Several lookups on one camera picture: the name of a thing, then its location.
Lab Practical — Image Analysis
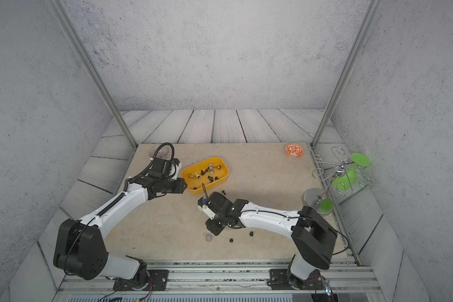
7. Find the green disc metal stand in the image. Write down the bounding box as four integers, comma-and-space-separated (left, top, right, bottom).
303, 147, 372, 216

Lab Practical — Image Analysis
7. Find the yellow plastic storage box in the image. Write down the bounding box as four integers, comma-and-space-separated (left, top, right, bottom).
181, 157, 230, 195

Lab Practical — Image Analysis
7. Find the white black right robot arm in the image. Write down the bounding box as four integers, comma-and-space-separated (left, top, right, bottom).
197, 192, 338, 281

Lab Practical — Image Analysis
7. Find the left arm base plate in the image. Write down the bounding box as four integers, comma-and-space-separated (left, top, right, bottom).
113, 269, 169, 292

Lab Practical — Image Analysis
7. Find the purple patterned glass bowl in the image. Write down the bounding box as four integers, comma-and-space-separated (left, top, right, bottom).
148, 145, 171, 159

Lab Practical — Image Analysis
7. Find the left aluminium frame post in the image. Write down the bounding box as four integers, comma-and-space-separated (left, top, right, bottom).
47, 0, 138, 151

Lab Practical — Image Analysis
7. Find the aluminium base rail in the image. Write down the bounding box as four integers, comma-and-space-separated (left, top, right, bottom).
53, 258, 395, 301

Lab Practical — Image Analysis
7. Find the aluminium frame post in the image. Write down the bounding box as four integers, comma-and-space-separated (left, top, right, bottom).
47, 0, 138, 151
311, 0, 383, 148

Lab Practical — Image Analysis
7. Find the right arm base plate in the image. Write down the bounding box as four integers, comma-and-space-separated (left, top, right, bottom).
267, 269, 325, 291

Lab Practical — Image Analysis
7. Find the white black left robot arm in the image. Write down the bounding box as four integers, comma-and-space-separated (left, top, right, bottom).
53, 158, 187, 280

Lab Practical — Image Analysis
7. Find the orange patterned ceramic bowl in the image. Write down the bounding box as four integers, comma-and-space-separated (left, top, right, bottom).
284, 143, 305, 159

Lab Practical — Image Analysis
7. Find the metal wire rack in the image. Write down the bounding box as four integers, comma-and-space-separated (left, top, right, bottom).
312, 146, 373, 198

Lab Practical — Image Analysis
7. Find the right aluminium frame post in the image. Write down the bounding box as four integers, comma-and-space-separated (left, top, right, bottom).
311, 0, 383, 148

